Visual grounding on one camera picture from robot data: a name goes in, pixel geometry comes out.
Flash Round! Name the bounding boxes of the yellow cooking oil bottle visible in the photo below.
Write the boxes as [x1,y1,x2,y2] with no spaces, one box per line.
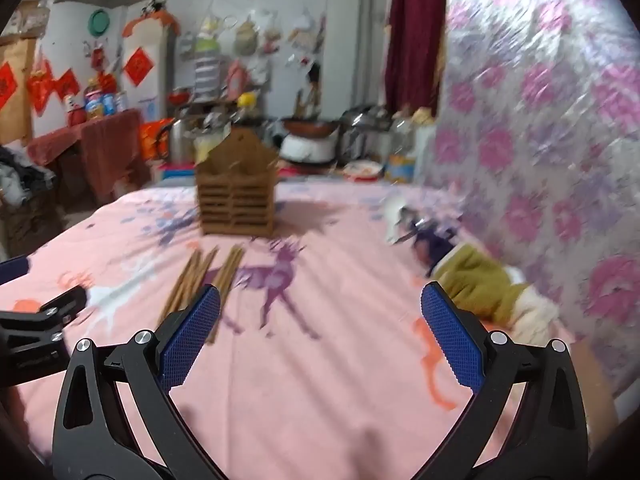
[85,87,106,121]

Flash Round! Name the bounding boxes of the wooden slatted utensil holder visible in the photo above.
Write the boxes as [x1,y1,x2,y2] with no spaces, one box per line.
[194,127,280,237]

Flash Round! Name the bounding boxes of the red plastic bag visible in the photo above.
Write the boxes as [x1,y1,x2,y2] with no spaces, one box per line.
[27,60,53,116]

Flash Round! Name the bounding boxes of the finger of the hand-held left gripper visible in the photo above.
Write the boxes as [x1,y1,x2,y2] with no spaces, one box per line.
[0,254,30,287]
[39,285,89,330]

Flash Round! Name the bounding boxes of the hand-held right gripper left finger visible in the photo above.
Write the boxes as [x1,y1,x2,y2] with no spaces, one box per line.
[52,284,223,480]

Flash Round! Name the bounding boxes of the red diamond paper decoration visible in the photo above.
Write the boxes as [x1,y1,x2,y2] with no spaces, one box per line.
[50,70,81,103]
[0,60,21,108]
[122,47,153,86]

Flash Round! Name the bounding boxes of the white bowl with red band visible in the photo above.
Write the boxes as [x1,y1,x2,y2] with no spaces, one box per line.
[342,160,386,181]

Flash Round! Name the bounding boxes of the stacked container with green lid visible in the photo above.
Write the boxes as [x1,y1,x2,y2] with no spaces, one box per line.
[192,35,223,103]

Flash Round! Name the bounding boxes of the pile of grey clothes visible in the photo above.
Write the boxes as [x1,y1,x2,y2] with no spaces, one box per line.
[0,145,56,206]

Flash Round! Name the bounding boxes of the green round plate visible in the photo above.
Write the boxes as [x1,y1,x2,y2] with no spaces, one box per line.
[89,9,111,37]

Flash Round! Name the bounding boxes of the olive green cloth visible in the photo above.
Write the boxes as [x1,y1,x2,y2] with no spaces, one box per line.
[432,245,531,323]

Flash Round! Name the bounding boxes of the pink thermos jug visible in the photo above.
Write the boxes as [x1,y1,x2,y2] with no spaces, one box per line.
[225,62,251,101]

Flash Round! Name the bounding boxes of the pile of wooden chopsticks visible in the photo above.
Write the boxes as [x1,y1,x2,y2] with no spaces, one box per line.
[156,245,246,346]

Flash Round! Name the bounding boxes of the brown wooden door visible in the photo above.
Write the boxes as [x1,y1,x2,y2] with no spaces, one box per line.
[0,35,38,143]

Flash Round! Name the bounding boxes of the white ceramic spoon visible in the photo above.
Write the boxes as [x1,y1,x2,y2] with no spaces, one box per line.
[382,197,416,246]

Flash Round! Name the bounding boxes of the copper frying pan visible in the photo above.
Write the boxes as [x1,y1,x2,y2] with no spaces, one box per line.
[281,117,337,139]

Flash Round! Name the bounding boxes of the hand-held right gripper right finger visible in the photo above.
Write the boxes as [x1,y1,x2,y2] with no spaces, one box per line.
[420,281,590,480]

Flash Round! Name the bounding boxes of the floral plastic wall sheet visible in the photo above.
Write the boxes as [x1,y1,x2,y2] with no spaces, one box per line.
[415,0,640,461]

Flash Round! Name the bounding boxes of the clear plastic oil bottle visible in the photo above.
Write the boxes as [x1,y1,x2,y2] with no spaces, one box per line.
[385,112,418,183]

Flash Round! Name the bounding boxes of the silver electric pressure cooker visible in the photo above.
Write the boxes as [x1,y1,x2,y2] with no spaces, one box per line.
[340,105,393,166]

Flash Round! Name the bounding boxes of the orange cloth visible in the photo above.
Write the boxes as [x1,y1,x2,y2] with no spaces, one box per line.
[122,10,181,38]

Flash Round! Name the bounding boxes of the table with red cloth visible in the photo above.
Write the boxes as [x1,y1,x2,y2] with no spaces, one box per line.
[27,109,146,201]

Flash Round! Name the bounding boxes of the dark red curtain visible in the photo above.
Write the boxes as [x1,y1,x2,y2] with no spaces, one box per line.
[385,0,448,116]

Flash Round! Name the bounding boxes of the red and white jar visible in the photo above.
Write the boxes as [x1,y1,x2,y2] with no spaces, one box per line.
[65,95,86,126]

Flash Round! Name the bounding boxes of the white electric hob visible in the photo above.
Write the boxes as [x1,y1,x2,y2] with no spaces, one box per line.
[279,135,338,165]

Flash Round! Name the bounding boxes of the pink printed bedsheet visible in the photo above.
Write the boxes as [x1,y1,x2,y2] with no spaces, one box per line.
[0,180,576,480]

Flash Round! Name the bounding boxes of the white refrigerator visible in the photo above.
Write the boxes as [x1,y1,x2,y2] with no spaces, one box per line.
[122,22,171,121]

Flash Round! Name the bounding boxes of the stainless steel kettle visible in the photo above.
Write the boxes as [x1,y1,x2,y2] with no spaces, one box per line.
[159,119,198,166]

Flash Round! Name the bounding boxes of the dark sauce bottle yellow cap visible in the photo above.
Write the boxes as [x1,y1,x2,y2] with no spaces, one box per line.
[235,91,263,131]

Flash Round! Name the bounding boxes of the orange cardboard box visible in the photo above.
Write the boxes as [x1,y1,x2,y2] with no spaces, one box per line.
[139,119,176,161]

